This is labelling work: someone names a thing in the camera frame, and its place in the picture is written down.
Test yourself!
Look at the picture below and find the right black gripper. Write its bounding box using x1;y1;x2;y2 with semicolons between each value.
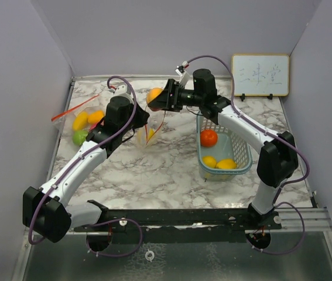
149;80;203;114

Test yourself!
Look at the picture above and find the orange fruit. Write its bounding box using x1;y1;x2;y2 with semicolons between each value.
146;87;163;104

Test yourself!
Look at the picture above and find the pink fruit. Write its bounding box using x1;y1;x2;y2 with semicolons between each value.
89;122;102;131

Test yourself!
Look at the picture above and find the clear zip bag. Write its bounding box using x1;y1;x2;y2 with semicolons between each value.
51;94;105;140
135;107;166;149

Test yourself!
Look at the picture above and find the clear zip top bag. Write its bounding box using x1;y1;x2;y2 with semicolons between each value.
51;94;105;140

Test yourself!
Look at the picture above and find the green apple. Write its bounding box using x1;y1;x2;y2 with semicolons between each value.
72;129;88;146

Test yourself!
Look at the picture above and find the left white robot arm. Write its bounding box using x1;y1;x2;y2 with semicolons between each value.
23;94;149;245

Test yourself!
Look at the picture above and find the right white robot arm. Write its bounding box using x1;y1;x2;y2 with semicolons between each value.
146;68;299;229

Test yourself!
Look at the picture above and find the orange tangerine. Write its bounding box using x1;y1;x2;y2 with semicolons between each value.
200;129;218;148

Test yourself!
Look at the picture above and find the small yellow lemon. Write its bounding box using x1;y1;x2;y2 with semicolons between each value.
202;156;217;169

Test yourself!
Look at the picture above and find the light blue plastic basket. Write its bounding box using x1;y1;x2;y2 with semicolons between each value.
196;113;252;181

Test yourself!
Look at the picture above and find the yellow lemon at basket bottom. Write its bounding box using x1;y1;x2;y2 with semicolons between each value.
215;159;237;170

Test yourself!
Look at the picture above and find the small whiteboard with writing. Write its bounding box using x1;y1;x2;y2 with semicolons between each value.
231;54;290;97

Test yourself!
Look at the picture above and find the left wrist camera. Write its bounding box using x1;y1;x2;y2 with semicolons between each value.
110;84;132;100

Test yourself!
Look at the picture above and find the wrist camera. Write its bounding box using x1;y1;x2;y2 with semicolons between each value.
175;61;190;87
110;84;132;100

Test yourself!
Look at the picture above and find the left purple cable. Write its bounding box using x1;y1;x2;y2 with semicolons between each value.
28;76;145;258

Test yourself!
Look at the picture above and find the purple cable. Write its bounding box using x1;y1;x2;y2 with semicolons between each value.
183;54;312;255
28;76;145;258

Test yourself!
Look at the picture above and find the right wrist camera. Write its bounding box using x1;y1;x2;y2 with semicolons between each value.
175;61;190;87

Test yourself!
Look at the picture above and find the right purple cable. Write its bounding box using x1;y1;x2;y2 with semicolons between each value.
183;54;312;255

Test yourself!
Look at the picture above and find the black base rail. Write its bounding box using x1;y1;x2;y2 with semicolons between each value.
74;208;281;244

